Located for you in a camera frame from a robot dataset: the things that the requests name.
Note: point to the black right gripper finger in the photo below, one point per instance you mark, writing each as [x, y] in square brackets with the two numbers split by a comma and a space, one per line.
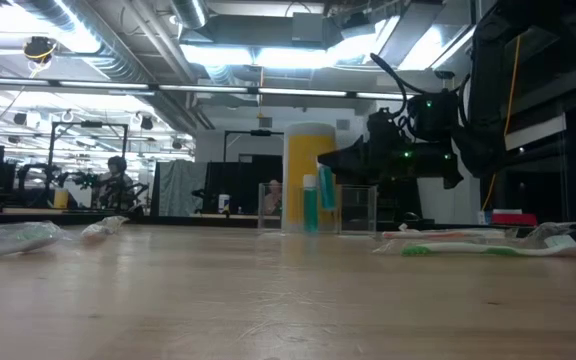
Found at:
[350, 157]

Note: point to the green toothbrush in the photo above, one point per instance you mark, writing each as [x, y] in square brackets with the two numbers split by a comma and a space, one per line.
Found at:
[468, 248]
[13, 240]

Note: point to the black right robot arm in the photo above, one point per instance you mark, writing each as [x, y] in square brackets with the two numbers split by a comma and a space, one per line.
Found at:
[488, 75]

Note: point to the white and yellow canister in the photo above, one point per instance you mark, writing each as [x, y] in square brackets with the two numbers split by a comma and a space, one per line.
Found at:
[298, 165]

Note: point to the clear acrylic organizer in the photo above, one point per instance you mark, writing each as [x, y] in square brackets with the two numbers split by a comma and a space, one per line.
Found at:
[358, 210]

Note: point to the long white light bar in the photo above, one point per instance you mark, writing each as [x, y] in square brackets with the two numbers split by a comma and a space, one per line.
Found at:
[298, 92]

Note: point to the person behind black partition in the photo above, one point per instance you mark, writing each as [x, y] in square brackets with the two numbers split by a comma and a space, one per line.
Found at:
[273, 197]

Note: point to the red box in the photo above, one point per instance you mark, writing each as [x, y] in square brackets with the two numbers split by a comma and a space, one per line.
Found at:
[513, 218]

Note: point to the black partition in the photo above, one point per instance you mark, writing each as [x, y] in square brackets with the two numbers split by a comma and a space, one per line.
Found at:
[238, 180]

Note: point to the white cup with blue label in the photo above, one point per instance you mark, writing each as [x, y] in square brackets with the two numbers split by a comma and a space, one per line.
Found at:
[223, 204]

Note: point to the grey hanging cloth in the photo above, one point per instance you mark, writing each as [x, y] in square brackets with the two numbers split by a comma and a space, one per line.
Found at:
[178, 185]

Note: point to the person at wooden workbench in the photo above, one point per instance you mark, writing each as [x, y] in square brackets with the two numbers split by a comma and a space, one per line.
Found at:
[115, 185]

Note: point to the yellow cup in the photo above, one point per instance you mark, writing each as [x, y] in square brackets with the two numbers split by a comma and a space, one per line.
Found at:
[61, 199]

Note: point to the wooden workbench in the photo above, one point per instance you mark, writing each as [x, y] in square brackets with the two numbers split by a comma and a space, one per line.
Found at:
[18, 210]

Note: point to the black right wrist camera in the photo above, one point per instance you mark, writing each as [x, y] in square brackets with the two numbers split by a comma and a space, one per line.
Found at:
[433, 117]

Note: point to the black background rig frame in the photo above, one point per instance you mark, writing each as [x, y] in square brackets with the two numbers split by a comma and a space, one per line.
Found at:
[51, 150]
[260, 132]

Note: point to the black aluminium table frame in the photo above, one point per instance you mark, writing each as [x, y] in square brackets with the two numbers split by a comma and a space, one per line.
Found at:
[43, 219]

